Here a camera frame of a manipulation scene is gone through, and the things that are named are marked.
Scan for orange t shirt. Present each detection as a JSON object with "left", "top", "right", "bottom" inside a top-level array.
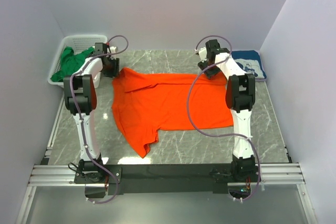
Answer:
[{"left": 111, "top": 68, "right": 233, "bottom": 157}]

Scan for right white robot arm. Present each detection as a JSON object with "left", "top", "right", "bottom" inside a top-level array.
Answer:
[{"left": 196, "top": 39, "right": 257, "bottom": 181}]

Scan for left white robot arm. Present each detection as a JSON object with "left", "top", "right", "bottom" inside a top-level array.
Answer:
[{"left": 64, "top": 42, "right": 119, "bottom": 184}]

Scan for white plastic laundry basket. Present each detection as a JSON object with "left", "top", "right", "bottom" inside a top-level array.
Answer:
[{"left": 47, "top": 35, "right": 108, "bottom": 87}]

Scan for folded blue printed t shirt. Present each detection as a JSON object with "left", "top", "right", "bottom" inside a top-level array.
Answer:
[{"left": 232, "top": 50, "right": 267, "bottom": 82}]

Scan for green t shirt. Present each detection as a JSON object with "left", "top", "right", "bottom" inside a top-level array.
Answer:
[{"left": 50, "top": 47, "right": 94, "bottom": 82}]

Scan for black base crossbeam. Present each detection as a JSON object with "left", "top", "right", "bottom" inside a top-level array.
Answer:
[{"left": 74, "top": 164, "right": 258, "bottom": 198}]

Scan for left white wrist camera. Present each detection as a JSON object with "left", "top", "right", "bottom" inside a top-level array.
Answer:
[{"left": 106, "top": 42, "right": 118, "bottom": 54}]

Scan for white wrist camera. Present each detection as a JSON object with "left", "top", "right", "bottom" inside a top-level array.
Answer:
[
  {"left": 195, "top": 47, "right": 208, "bottom": 66},
  {"left": 106, "top": 42, "right": 118, "bottom": 54}
]

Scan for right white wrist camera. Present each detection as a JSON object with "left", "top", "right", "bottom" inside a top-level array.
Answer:
[{"left": 195, "top": 47, "right": 208, "bottom": 66}]

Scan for aluminium frame rail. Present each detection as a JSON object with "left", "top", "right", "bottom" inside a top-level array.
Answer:
[{"left": 19, "top": 91, "right": 318, "bottom": 223}]

